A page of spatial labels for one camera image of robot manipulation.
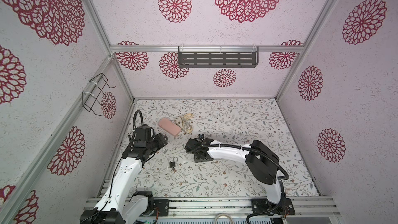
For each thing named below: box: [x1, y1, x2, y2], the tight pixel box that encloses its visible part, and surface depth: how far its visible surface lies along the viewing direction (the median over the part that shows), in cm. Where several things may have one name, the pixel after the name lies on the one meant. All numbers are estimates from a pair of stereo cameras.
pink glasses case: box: [158, 117, 181, 137], surface depth 104 cm
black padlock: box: [168, 156, 179, 168], surface depth 89 cm
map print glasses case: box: [174, 113, 195, 134], surface depth 105 cm
